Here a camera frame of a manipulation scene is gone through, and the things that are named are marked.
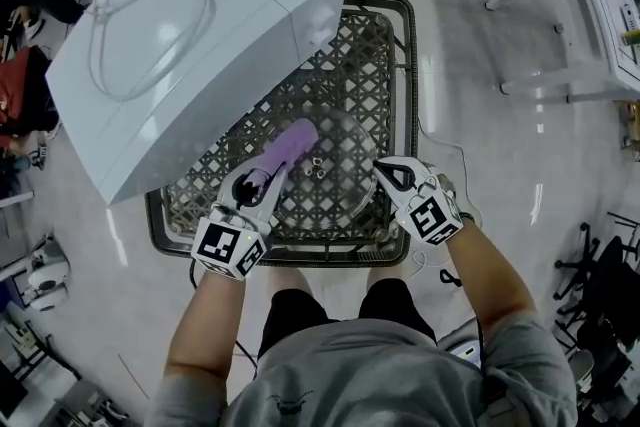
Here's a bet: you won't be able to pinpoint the white microwave oven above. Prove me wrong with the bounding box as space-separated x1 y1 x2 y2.
44 0 350 207

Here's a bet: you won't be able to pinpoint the red bag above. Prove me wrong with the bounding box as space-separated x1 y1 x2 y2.
0 45 60 144

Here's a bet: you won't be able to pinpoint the person's left forearm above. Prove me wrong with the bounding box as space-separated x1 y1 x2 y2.
163 259 247 384

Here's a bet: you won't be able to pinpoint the clear glass oval dish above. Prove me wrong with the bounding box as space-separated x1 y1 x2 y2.
88 0 218 103

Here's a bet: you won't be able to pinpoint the person's right forearm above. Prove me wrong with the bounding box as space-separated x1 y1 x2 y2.
439 213 540 344

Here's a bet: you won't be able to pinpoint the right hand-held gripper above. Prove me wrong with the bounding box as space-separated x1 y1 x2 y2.
372 155 465 247

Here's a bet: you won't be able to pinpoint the dark wicker table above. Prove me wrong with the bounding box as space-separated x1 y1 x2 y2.
144 0 419 267

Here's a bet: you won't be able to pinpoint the person's grey shirt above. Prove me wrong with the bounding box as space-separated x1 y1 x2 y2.
144 309 581 427

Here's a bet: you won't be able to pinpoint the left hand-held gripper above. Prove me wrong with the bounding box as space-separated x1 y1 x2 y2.
189 164 290 282

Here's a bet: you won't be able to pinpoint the purple cloth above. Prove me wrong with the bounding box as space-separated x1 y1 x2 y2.
248 117 320 189

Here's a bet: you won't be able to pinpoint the white round device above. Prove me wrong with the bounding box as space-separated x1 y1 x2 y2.
25 233 72 314

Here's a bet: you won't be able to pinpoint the person's black shorts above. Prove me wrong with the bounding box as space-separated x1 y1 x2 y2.
256 277 437 362

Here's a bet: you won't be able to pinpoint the glass microwave turntable plate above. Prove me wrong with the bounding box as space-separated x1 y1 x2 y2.
269 107 378 220

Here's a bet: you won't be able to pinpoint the black office chair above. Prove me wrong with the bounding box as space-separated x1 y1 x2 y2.
551 210 640 369

